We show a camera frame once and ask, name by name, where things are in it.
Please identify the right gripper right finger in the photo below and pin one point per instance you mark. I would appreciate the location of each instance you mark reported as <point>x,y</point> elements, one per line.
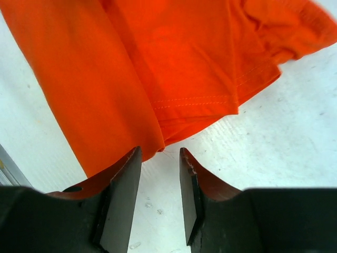
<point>198,185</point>

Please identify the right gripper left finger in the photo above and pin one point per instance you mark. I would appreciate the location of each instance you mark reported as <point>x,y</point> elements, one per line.
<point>116,190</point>

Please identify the aluminium rail frame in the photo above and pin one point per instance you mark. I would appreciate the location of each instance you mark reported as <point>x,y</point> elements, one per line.
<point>11,175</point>

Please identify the orange t shirt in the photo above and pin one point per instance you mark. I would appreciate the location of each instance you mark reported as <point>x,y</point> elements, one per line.
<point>123,74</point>

